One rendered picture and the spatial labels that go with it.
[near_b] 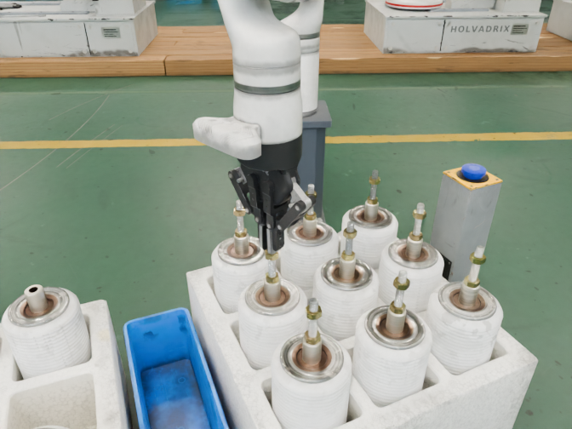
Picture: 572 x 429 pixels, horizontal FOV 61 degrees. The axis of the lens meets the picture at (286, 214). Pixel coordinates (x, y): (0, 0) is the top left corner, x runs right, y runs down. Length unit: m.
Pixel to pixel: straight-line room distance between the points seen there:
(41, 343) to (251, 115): 0.40
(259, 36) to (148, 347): 0.60
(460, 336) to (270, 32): 0.44
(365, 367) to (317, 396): 0.10
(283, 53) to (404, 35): 2.24
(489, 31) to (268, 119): 2.41
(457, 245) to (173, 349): 0.54
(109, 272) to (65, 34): 1.79
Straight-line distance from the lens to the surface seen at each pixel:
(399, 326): 0.64
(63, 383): 0.74
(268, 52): 0.49
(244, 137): 0.48
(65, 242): 1.34
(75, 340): 0.74
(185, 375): 0.92
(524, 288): 1.20
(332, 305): 0.70
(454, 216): 0.90
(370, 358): 0.64
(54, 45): 2.82
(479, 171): 0.88
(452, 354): 0.72
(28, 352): 0.73
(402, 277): 0.59
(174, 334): 0.90
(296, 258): 0.78
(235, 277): 0.74
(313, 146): 1.15
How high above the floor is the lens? 0.70
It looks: 32 degrees down
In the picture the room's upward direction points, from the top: straight up
